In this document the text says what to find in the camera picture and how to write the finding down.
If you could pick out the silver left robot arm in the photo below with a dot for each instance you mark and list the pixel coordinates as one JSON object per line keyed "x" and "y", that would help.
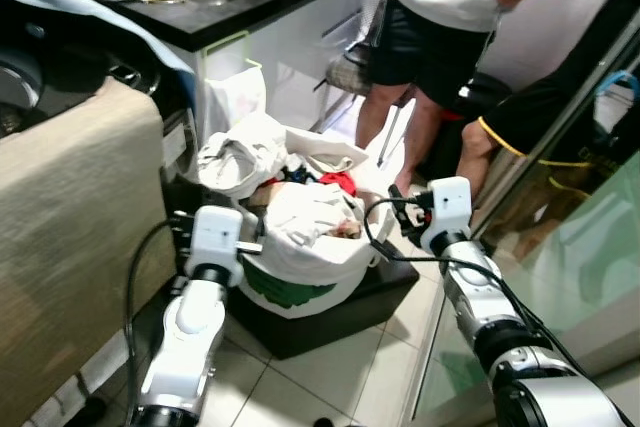
{"x": 190, "y": 337}

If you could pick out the black washing machine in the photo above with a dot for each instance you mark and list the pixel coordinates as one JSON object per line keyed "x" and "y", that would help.
{"x": 70, "y": 57}

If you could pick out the white laundry bag green print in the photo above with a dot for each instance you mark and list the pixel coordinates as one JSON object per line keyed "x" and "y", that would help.
{"x": 300, "y": 267}

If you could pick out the white folded garment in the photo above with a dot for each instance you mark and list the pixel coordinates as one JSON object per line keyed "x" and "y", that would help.
{"x": 310, "y": 212}

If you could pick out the brown patterned garment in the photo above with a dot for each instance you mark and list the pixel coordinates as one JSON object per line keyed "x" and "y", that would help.
{"x": 345, "y": 230}

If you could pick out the red garment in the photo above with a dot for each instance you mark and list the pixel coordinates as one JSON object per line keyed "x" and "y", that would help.
{"x": 340, "y": 182}

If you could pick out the black and blue garment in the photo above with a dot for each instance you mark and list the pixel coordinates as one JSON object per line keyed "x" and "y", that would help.
{"x": 302, "y": 177}

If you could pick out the black box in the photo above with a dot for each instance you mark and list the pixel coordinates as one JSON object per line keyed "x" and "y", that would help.
{"x": 320, "y": 332}

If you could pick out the black bag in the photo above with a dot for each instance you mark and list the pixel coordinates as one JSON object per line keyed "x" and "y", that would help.
{"x": 480, "y": 95}

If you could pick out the clear printed plastic bag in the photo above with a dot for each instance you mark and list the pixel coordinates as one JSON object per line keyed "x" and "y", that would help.
{"x": 235, "y": 97}

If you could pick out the person in yellow-trimmed black shorts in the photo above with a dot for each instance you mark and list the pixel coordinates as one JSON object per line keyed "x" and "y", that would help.
{"x": 525, "y": 117}

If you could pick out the stool with woven seat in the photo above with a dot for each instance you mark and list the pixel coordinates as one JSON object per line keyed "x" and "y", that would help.
{"x": 348, "y": 72}

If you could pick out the green tinted glass door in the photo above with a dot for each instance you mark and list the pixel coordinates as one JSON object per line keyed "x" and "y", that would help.
{"x": 570, "y": 277}

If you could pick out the beige towel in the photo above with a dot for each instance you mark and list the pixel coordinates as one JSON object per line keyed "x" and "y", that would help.
{"x": 70, "y": 247}

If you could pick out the white sink cabinet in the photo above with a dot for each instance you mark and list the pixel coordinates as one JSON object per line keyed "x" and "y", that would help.
{"x": 300, "y": 57}

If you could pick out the person in white hoodie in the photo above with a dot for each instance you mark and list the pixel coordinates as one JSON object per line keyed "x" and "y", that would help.
{"x": 440, "y": 7}

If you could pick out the black countertop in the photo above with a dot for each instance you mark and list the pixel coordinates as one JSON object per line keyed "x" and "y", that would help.
{"x": 240, "y": 25}

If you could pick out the light blue cloth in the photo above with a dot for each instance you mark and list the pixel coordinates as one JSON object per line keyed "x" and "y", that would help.
{"x": 110, "y": 22}

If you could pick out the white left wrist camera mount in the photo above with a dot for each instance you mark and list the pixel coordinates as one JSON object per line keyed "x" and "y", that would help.
{"x": 215, "y": 232}

